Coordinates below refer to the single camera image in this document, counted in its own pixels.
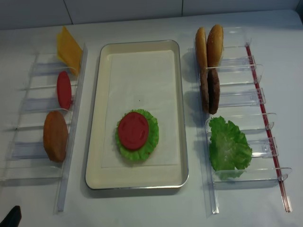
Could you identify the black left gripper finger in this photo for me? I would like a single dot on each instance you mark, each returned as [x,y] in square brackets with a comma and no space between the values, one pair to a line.
[13,218]

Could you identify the brown meat patty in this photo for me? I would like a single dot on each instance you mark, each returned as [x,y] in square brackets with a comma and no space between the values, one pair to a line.
[204,90]
[213,90]

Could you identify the red tomato slice in rack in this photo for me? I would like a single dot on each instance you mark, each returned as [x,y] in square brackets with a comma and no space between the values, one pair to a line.
[64,90]

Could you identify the green lettuce leaf on tray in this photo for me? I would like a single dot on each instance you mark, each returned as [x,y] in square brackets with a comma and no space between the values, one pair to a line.
[145,151]

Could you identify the red tomato slice on tray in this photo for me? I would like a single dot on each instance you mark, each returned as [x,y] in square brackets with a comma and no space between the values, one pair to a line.
[133,131]

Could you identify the yellow cheese slices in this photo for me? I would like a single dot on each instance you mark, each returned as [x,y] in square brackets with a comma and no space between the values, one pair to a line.
[68,51]

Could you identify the green lettuce leaf in rack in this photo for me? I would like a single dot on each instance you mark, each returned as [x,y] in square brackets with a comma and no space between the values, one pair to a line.
[229,151]

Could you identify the left clear acrylic rack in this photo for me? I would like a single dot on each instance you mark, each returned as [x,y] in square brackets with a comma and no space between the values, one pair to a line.
[26,160]

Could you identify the clear acrylic rack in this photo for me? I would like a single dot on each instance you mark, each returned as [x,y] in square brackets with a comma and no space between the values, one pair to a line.
[26,160]
[242,102]

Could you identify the cream metal tray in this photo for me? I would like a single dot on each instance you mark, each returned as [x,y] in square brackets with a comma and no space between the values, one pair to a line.
[133,175]

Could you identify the orange-brown bun slice in rack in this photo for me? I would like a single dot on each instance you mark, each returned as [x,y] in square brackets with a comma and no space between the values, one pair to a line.
[55,136]

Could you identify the white paper tray liner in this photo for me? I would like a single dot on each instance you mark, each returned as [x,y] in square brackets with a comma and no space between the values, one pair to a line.
[143,80]

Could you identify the right clear acrylic rack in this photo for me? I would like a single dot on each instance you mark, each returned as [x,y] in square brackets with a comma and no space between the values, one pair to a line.
[242,102]

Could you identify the tan bun half left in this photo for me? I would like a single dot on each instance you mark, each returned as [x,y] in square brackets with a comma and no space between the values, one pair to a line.
[201,50]

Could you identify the tan bun half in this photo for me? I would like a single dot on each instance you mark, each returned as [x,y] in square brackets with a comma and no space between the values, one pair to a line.
[201,50]
[214,45]

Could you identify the tan bun half right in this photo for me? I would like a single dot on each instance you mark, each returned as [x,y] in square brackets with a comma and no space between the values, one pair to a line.
[214,45]

